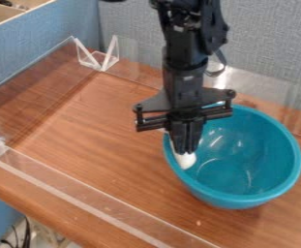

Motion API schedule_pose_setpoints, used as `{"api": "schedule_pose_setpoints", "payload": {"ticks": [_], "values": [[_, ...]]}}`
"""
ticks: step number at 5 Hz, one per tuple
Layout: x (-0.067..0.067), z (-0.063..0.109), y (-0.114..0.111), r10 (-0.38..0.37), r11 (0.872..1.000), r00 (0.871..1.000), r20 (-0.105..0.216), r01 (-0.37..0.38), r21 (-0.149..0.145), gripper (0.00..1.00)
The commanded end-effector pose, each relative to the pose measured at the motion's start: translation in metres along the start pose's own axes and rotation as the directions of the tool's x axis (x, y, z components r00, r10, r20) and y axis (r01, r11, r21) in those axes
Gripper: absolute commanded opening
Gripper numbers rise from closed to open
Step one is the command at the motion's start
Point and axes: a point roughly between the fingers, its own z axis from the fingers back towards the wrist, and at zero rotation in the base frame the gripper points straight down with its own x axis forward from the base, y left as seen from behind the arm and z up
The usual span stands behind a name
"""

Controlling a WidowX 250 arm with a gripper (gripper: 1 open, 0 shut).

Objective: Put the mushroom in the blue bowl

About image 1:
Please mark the wooden shelf box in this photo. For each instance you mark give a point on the wooden shelf box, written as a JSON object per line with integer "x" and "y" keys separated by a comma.
{"x": 16, "y": 8}

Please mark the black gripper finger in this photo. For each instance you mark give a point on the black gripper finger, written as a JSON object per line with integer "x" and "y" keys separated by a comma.
{"x": 180, "y": 137}
{"x": 195, "y": 134}

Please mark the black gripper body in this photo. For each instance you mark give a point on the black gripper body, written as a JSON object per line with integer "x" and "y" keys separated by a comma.
{"x": 183, "y": 101}

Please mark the clear acrylic corner bracket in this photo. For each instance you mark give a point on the clear acrylic corner bracket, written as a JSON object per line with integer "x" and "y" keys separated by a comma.
{"x": 96, "y": 60}

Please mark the white brown plush mushroom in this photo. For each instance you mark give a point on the white brown plush mushroom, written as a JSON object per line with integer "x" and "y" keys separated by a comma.
{"x": 185, "y": 160}

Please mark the blue plastic bowl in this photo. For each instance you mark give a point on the blue plastic bowl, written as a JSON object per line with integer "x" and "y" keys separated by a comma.
{"x": 248, "y": 160}

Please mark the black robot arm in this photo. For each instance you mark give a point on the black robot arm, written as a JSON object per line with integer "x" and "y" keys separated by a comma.
{"x": 195, "y": 31}

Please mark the clear acrylic front barrier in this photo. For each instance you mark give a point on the clear acrylic front barrier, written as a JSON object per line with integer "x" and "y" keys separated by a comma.
{"x": 116, "y": 212}

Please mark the clear acrylic barrier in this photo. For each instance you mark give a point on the clear acrylic barrier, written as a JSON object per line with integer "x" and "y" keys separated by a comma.
{"x": 116, "y": 212}
{"x": 275, "y": 96}

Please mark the clear acrylic back barrier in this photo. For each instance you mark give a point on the clear acrylic back barrier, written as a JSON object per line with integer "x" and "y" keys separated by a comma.
{"x": 275, "y": 96}

